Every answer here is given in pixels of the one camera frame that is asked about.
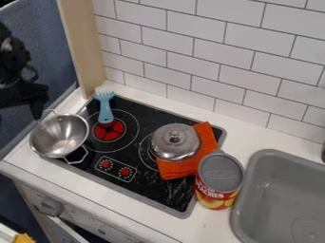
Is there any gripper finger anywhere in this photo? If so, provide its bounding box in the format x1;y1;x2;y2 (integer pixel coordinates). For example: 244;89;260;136
29;101;47;122

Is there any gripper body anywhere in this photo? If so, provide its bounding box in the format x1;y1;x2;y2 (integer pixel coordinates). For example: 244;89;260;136
0;78;51;110

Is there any silver pot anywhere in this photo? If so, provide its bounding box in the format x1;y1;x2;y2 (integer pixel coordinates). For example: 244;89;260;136
28;108;92;166

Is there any toy stove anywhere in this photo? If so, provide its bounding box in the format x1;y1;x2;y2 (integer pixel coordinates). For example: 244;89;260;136
40;94;229;220

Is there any yellow cloth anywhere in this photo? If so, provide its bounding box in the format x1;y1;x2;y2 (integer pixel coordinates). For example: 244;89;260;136
11;233;39;243

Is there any silver lid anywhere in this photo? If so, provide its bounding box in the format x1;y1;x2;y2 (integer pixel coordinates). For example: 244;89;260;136
148;122;203;162

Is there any orange cloth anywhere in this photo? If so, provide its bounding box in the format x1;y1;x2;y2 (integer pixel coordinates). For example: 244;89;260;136
154;121;221;181

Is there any toy can of peaches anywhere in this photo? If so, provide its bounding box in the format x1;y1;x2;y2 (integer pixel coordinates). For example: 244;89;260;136
193;150;247;211

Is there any toy sink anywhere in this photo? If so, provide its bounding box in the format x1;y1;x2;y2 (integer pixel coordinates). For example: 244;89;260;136
228;148;325;243

